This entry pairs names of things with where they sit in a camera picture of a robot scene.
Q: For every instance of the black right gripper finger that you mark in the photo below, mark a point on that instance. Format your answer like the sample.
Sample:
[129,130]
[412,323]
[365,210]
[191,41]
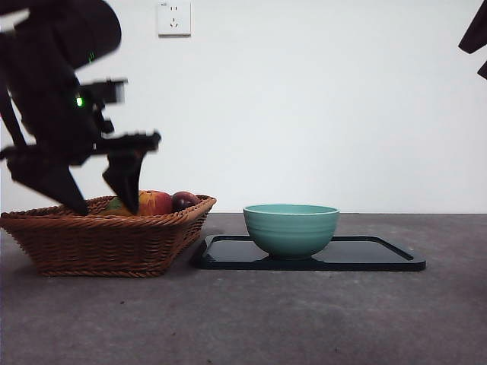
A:
[475,26]
[484,70]

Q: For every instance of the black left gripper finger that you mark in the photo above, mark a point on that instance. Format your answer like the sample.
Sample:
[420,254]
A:
[45,178]
[125,178]

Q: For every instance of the brown kiwifruit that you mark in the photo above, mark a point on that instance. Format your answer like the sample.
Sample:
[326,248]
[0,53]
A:
[114,211]

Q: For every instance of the teal ribbed bowl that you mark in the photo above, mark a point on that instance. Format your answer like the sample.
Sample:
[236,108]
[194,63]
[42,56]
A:
[291,232]

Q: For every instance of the green fruit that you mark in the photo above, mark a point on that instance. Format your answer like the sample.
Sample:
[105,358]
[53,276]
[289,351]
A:
[113,204]

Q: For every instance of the red yellow apple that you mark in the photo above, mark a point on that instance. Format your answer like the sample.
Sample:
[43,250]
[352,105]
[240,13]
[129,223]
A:
[158,203]

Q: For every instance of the dark red plum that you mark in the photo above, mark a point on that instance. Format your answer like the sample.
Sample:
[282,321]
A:
[184,201]

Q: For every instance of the brown wicker basket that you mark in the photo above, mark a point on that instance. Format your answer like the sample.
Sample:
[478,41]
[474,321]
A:
[95,243]

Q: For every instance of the black rectangular tray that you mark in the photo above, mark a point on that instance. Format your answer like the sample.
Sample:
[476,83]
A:
[361,254]

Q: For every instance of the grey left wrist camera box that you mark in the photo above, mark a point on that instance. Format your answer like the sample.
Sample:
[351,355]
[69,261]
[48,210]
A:
[110,91]

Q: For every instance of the white wall socket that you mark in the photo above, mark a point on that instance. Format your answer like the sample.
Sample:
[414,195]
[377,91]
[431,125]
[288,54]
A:
[175,19]

